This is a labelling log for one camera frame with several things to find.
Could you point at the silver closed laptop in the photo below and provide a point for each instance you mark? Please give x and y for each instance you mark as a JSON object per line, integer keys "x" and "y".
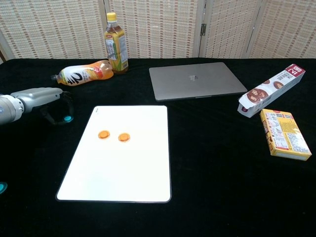
{"x": 195, "y": 81}

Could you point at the white magnetic board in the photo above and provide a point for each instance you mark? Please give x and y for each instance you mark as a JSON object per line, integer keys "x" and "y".
{"x": 118, "y": 168}

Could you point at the yellow food box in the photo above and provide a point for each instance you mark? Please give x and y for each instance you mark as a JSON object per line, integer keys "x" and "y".
{"x": 284, "y": 133}

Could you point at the woven folding screen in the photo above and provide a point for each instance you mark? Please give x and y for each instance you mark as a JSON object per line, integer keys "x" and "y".
{"x": 158, "y": 29}

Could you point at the long white cookie box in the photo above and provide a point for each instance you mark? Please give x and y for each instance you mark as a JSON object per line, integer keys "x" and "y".
{"x": 271, "y": 89}

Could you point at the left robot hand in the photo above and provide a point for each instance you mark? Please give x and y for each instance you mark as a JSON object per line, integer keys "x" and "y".
{"x": 39, "y": 97}

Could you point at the cyan round token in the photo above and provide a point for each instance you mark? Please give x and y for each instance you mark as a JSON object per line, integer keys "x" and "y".
{"x": 67, "y": 119}
{"x": 1, "y": 188}

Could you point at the orange drink bottle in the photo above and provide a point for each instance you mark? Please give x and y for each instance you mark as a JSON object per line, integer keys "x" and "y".
{"x": 81, "y": 75}

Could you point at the yellow cap tea bottle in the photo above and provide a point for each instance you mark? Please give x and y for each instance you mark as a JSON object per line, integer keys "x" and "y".
{"x": 116, "y": 49}

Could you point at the metal screen hinge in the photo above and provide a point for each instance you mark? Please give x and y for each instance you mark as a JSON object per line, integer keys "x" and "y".
{"x": 203, "y": 28}

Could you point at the black tablecloth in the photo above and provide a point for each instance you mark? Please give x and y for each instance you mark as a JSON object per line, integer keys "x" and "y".
{"x": 209, "y": 172}

